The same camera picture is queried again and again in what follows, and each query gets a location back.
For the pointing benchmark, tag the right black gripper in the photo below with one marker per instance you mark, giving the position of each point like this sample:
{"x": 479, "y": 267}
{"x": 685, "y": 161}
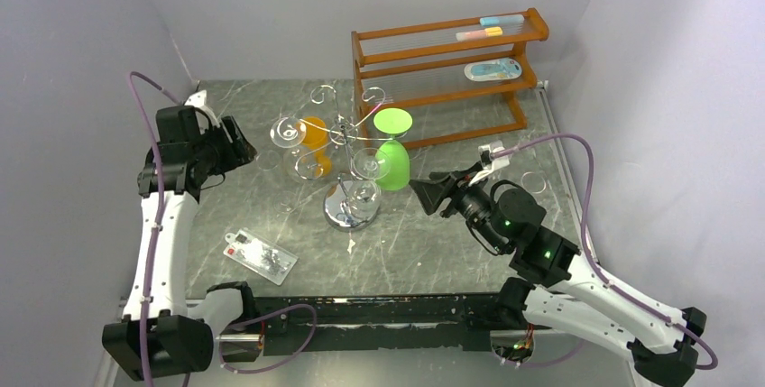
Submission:
{"x": 450, "y": 194}

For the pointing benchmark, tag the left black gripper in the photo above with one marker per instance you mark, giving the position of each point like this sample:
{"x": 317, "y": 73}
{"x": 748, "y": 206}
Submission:
{"x": 239, "y": 153}

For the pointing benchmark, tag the green plastic wine glass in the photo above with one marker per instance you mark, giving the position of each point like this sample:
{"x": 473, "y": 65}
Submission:
{"x": 394, "y": 122}

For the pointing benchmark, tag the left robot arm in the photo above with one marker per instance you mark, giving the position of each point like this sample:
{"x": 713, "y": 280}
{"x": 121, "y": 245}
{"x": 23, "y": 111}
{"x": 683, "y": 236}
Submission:
{"x": 159, "y": 333}

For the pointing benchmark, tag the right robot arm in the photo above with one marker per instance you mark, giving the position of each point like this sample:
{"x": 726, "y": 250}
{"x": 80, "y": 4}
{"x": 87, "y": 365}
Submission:
{"x": 556, "y": 286}

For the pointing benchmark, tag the orange plastic wine glass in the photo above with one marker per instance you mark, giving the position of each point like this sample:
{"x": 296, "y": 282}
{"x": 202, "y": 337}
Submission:
{"x": 315, "y": 142}

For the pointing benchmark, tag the chrome wine glass rack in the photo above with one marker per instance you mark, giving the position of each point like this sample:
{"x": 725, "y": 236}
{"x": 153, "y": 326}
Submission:
{"x": 345, "y": 135}

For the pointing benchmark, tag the orange wooden shelf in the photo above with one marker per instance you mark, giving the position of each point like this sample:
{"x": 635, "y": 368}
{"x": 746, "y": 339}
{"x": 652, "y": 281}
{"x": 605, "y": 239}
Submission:
{"x": 422, "y": 65}

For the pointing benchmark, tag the white blue blister pack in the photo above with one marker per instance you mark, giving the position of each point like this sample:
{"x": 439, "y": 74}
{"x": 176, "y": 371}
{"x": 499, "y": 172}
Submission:
{"x": 493, "y": 70}

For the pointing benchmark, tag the white packaged card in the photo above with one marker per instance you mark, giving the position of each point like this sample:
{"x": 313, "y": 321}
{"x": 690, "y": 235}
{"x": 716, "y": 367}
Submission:
{"x": 258, "y": 255}

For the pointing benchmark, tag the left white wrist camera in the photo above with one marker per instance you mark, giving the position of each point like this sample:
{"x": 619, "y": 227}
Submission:
{"x": 200, "y": 102}

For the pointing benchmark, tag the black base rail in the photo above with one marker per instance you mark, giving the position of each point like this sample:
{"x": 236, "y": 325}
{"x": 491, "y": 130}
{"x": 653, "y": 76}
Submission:
{"x": 465, "y": 321}

